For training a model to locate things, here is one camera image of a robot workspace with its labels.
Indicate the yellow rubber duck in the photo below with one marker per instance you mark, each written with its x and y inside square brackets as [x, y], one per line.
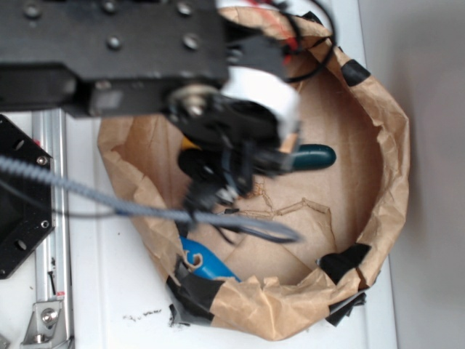
[187, 144]

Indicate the metal corner bracket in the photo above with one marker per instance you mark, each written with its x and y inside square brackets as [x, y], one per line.
[46, 328]

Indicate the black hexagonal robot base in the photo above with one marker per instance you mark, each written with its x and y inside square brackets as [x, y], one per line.
[26, 217]

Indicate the dark green oblong toy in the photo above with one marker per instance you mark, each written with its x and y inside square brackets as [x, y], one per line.
[312, 157]

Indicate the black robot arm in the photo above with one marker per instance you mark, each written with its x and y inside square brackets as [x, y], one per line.
[221, 83]

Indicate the brown paper lined bin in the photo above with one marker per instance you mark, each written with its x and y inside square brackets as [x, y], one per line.
[349, 216]

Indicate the aluminium extrusion rail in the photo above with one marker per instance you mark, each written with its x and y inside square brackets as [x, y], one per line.
[52, 257]

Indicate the blue plastic bottle toy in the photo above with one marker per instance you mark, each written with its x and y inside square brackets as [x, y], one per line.
[204, 263]

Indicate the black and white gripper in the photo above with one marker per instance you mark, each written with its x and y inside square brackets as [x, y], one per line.
[248, 126]

